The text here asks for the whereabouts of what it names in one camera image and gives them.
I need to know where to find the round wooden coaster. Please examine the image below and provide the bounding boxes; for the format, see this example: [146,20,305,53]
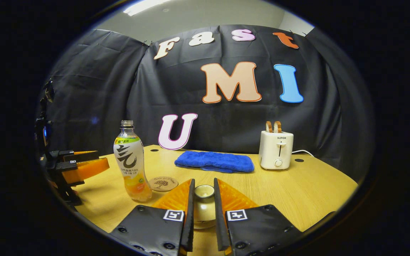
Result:
[149,175,179,192]

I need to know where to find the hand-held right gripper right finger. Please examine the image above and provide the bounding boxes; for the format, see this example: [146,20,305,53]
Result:
[214,178,303,256]

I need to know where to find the cream ceramic teacup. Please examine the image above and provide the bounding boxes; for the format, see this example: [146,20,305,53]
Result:
[194,219,216,230]

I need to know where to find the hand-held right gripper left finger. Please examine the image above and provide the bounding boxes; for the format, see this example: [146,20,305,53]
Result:
[110,179,195,256]

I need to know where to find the white toaster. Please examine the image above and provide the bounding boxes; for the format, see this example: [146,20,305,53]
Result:
[258,130,294,170]

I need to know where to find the clear labelled water bottle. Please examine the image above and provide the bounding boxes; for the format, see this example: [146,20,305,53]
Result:
[114,120,153,202]

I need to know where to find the black backdrop cloth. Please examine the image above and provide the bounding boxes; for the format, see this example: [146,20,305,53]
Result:
[43,24,374,182]

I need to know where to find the cream teacup lid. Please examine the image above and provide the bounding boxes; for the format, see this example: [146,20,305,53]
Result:
[194,184,216,223]

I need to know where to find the blue towel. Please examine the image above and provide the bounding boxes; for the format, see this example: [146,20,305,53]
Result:
[174,150,255,174]

